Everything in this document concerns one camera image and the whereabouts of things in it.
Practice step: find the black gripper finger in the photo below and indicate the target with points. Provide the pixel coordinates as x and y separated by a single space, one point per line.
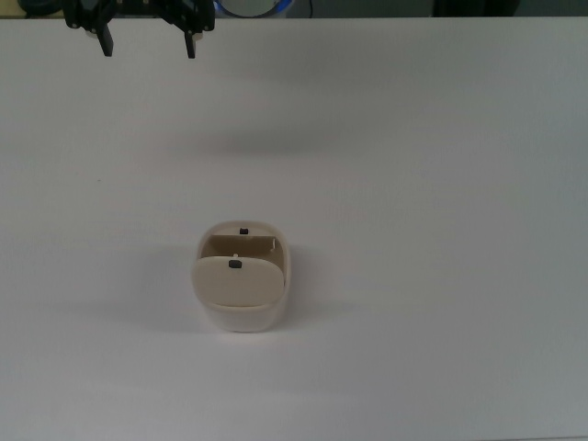
189 27
104 32

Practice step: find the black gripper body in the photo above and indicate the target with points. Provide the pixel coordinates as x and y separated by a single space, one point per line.
138 3

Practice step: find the cream trash can lid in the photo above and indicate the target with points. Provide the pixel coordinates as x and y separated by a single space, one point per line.
239 285

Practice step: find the small white trash can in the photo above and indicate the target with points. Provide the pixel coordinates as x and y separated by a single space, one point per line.
250 319

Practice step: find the black round object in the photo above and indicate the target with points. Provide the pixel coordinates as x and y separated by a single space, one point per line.
41 3

